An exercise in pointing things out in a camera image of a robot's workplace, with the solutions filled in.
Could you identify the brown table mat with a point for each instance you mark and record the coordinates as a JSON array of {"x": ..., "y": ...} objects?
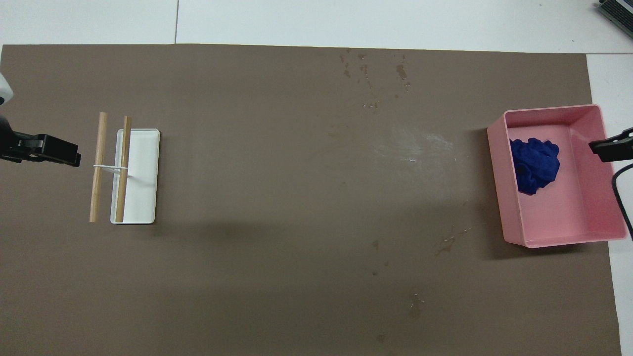
[{"x": 247, "y": 277}]

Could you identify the pink plastic bin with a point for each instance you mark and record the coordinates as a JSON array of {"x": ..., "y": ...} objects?
[{"x": 583, "y": 217}]

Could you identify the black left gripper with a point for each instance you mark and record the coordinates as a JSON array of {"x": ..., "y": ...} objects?
[{"x": 17, "y": 147}]

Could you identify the blue towel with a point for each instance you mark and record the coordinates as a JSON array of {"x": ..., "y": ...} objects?
[{"x": 536, "y": 165}]

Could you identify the dark grey striped device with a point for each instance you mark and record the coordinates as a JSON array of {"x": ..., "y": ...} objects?
[{"x": 618, "y": 12}]

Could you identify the white rack with wooden rods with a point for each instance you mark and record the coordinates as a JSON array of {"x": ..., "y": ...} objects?
[{"x": 141, "y": 188}]

